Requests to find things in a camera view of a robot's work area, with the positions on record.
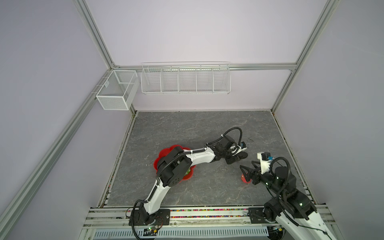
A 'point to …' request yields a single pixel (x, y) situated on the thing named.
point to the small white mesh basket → (118, 90)
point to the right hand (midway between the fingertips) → (247, 165)
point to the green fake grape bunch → (187, 172)
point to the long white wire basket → (186, 78)
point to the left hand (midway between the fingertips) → (237, 156)
